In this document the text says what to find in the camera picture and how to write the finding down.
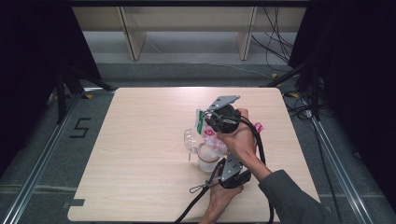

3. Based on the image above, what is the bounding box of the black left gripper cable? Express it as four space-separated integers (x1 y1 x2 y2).
174 174 226 224

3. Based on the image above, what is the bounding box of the black metal stand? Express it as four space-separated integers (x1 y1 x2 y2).
261 59 322 121
55 64 117 125

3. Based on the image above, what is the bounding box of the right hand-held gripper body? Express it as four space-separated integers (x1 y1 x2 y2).
205 94 243 134

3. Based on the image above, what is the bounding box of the bundle of black cables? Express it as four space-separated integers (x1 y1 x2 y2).
250 6 296 73

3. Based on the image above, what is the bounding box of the person's left hand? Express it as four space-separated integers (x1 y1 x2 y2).
199 182 245 224

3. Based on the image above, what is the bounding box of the black floor cable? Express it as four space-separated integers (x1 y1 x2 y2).
285 95 345 224

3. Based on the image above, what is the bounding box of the black curtain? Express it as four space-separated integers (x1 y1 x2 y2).
0 0 103 176
289 0 396 202

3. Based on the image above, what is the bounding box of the person's right hand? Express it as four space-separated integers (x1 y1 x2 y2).
217 107 260 163

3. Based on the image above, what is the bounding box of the white and pink plastic bag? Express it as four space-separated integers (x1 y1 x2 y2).
194 108 264 157

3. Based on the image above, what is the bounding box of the metal floor rail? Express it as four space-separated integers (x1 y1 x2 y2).
0 92 82 224
306 113 389 224

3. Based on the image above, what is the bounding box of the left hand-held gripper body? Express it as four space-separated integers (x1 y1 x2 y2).
218 152 252 190

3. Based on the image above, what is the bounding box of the light wooden shelf unit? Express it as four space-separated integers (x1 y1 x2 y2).
72 6 307 62

